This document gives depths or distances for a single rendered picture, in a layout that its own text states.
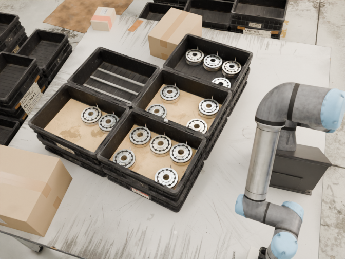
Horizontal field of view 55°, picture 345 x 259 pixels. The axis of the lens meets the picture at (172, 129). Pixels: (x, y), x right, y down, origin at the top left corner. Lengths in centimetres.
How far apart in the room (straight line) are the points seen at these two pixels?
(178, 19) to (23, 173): 127
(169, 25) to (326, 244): 167
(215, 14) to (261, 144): 207
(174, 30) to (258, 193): 125
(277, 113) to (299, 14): 281
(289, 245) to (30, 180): 106
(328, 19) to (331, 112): 283
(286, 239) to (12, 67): 223
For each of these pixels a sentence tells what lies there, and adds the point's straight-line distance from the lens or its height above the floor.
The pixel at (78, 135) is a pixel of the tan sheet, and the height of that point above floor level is 83.
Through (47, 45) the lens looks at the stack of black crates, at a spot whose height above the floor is 38.
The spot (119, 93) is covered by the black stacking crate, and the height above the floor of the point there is 83.
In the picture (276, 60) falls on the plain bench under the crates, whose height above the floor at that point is 70.
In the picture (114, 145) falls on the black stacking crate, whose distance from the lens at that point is 157.
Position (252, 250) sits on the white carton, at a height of 79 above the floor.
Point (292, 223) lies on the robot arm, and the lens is 117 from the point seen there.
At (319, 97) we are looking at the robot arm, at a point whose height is 142.
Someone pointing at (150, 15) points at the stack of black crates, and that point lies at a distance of 325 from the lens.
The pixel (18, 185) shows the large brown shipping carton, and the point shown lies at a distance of 158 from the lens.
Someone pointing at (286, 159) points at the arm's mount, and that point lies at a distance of 144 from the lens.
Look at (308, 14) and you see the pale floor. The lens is 382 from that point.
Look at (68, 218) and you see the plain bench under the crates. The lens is 166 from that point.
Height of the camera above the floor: 216
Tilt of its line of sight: 55 degrees down
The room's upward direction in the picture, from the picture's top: 5 degrees counter-clockwise
